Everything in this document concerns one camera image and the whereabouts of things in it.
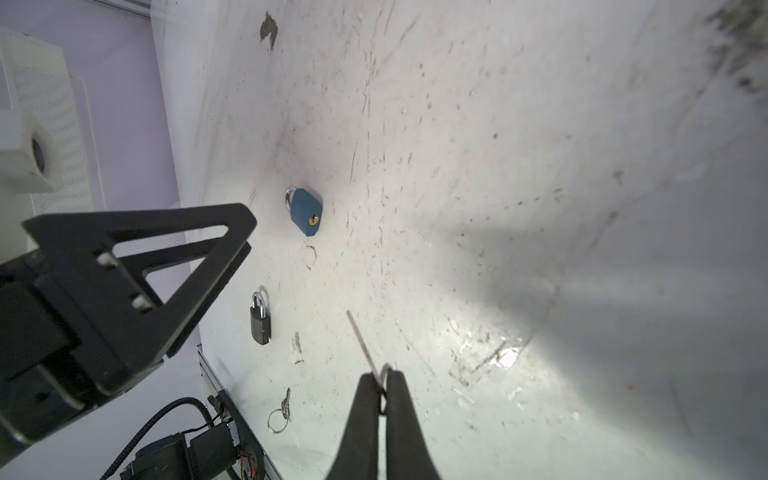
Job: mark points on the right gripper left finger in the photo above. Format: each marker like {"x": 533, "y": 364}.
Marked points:
{"x": 357, "y": 456}

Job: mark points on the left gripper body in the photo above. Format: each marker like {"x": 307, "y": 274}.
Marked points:
{"x": 43, "y": 385}

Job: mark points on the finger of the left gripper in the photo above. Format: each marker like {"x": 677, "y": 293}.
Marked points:
{"x": 165, "y": 325}
{"x": 107, "y": 296}

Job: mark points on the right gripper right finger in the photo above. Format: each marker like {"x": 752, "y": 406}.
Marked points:
{"x": 407, "y": 455}

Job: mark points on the small silver key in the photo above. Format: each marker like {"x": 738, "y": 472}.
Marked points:
{"x": 380, "y": 374}

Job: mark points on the blue padlock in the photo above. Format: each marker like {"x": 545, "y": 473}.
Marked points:
{"x": 305, "y": 210}

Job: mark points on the black padlock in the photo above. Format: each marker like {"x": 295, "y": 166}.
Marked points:
{"x": 260, "y": 316}

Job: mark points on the upper white mesh shelf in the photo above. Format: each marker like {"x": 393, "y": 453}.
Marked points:
{"x": 35, "y": 79}

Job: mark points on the key with ring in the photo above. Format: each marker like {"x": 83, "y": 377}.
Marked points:
{"x": 279, "y": 418}

